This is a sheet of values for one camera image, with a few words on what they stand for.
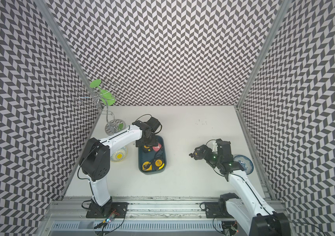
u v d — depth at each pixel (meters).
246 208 0.46
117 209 0.72
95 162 0.48
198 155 0.90
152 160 0.87
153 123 0.74
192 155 0.92
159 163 0.85
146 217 0.72
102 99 0.89
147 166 0.85
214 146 0.76
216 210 0.73
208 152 0.72
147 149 0.92
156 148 0.94
